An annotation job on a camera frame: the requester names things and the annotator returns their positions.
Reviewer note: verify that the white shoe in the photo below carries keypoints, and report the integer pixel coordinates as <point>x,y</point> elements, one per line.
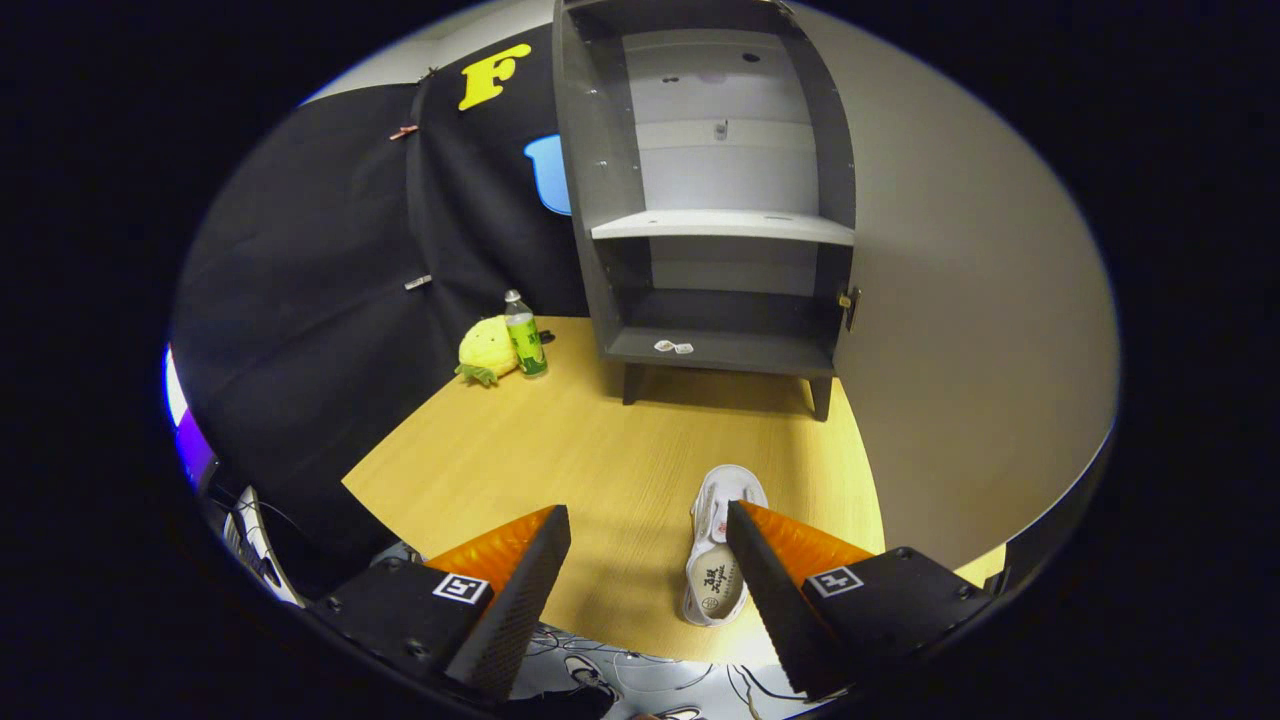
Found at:
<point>712,580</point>

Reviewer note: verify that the black backdrop cloth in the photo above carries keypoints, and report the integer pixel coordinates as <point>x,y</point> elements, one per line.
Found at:
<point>300,300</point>

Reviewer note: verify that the silver clip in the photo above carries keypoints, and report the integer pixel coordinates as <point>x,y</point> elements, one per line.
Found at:
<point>418,282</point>

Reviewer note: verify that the person's black and white sneaker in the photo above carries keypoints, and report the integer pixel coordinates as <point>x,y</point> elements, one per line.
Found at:
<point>590,678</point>
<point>680,713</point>

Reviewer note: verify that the pink clothes peg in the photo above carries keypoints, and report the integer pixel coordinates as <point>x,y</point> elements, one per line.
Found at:
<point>404,131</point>

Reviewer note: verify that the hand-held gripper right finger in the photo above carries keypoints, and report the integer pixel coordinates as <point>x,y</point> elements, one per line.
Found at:
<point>775,610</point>

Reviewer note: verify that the yellow pineapple plush toy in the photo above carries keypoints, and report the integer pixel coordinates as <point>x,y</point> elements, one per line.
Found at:
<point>485,350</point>

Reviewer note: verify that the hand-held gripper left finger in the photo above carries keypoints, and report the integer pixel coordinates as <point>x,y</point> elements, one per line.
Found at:
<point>520,610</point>

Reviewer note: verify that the beige shoe cabinet door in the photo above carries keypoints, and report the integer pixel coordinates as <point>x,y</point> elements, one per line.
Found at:
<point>980,300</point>

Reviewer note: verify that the green label water bottle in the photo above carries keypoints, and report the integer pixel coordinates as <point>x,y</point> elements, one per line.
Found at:
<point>527,345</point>

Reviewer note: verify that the grey shoe cabinet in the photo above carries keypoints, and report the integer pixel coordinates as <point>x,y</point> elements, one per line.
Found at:
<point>750,352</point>

